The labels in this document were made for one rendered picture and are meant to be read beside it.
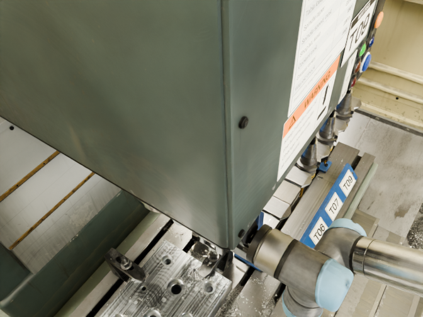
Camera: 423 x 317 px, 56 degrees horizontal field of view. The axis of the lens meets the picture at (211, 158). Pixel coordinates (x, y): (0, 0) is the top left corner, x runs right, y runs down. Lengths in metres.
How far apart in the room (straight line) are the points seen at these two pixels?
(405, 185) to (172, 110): 1.38
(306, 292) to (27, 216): 0.77
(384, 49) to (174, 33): 1.32
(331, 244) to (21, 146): 0.73
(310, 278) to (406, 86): 1.09
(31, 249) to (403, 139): 1.38
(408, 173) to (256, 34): 1.41
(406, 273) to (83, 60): 0.60
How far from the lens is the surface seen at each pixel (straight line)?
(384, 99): 1.69
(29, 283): 1.38
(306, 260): 0.67
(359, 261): 0.79
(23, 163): 1.06
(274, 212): 0.93
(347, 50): 0.59
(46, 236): 1.27
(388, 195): 1.64
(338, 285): 0.67
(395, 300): 1.45
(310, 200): 1.35
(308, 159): 1.00
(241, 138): 0.35
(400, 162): 1.69
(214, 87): 0.30
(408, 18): 1.50
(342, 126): 1.15
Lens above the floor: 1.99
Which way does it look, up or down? 49 degrees down
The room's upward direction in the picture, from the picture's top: 4 degrees counter-clockwise
